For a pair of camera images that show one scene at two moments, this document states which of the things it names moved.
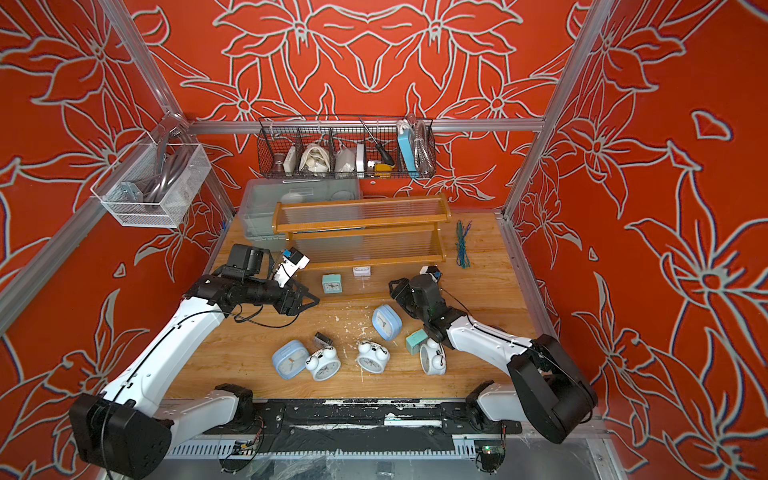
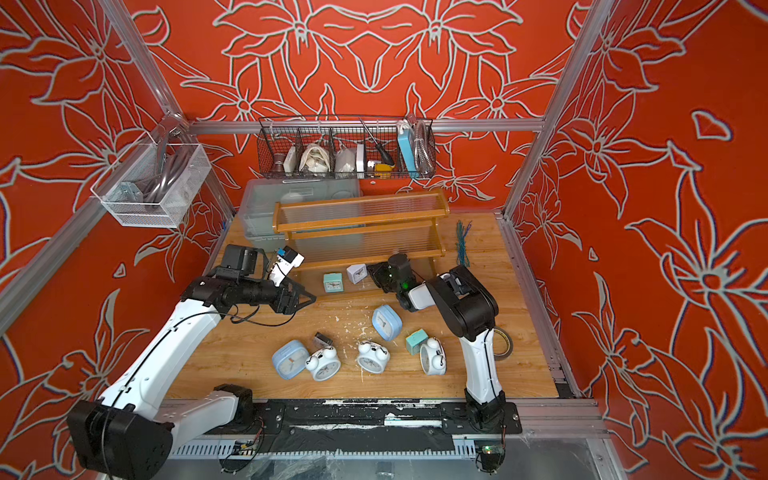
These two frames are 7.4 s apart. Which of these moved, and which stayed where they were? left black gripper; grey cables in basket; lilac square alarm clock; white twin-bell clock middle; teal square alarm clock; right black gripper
Moved: right black gripper; lilac square alarm clock
Stayed: white twin-bell clock middle; grey cables in basket; teal square alarm clock; left black gripper
